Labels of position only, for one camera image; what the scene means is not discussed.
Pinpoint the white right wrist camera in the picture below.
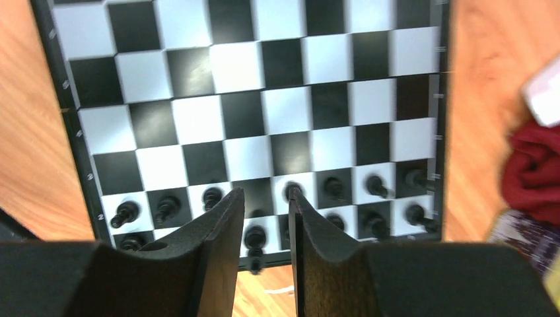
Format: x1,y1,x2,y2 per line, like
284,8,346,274
521,55,559,127

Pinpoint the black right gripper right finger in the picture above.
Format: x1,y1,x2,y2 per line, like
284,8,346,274
289,188,559,316

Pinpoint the yellow metal tin tray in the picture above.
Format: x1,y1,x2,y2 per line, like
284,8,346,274
487,209,559,306

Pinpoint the black white chessboard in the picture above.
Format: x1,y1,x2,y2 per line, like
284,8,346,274
31,1,451,248

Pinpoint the black pieces set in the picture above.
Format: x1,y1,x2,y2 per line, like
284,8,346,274
98,161,442,271

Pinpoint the dark red hanging shirt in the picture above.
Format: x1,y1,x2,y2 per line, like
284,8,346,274
501,121,559,226

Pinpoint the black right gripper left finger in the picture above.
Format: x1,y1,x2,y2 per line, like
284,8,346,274
1,188,244,316

